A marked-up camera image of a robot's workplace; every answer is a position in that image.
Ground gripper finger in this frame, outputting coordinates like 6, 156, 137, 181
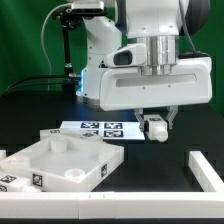
134, 109, 145, 131
166, 106, 178, 129

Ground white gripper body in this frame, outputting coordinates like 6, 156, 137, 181
100, 57, 212, 111

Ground white square table top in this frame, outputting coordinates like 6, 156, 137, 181
0, 135, 124, 192

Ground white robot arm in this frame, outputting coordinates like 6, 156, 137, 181
77, 0, 212, 130

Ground white tag sheet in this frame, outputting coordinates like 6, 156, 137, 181
61, 121, 145, 140

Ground white U-shaped obstacle fence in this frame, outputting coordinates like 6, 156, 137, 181
0, 151, 224, 219

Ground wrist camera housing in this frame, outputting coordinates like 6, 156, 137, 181
104, 43, 147, 68

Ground black cables on table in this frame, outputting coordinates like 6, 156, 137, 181
1, 74, 81, 96

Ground black camera stand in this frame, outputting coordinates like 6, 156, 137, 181
52, 9, 82, 96

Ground silver camera on stand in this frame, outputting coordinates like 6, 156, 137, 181
71, 0, 106, 16

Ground white camera cable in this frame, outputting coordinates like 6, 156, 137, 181
40, 3, 73, 92

